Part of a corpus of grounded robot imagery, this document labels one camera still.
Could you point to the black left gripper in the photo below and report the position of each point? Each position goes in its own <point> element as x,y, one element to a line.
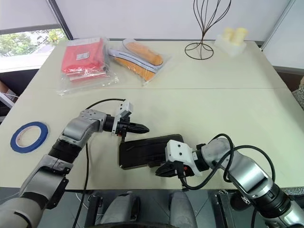
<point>123,128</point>

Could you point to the black metal bracket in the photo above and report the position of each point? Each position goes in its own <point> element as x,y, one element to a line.
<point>94,209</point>
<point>223,209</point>

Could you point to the bagged orange insoles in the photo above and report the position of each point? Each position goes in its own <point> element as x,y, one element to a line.
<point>142,59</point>

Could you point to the white roller blind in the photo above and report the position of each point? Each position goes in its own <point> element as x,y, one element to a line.
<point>23,12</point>

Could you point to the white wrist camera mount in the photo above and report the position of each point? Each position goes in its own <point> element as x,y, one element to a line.
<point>124,108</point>
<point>178,152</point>

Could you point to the grey rounded robot leg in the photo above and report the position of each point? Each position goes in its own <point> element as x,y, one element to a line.
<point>121,209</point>
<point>181,209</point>

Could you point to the dark screwdriver bit case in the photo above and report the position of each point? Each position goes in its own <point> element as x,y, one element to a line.
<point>142,152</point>

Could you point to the grey aluminium partition frame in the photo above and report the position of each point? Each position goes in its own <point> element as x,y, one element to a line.
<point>280,23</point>

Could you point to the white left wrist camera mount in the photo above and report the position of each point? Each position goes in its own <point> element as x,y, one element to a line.
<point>124,108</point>

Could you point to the cream plastic cylinder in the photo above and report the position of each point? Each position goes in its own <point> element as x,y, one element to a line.
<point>228,34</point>
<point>240,35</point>

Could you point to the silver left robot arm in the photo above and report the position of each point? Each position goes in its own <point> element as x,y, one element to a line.
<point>71,135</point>

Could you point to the bagged red garment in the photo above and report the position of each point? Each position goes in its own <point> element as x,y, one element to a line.
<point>80,57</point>

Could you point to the blue tape roll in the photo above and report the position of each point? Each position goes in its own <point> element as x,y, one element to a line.
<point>16,136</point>

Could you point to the black window frame post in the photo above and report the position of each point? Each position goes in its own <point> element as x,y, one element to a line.
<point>61,21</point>

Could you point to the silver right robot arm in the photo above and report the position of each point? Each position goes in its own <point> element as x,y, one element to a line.
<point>249,171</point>

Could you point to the white block holder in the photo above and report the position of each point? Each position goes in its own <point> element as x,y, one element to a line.
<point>229,46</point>

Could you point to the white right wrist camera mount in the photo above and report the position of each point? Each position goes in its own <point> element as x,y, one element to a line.
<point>178,152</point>

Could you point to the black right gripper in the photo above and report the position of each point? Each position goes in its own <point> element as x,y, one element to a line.
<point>184,169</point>

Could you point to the person in striped clothing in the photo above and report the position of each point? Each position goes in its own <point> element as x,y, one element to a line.
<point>299,95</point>

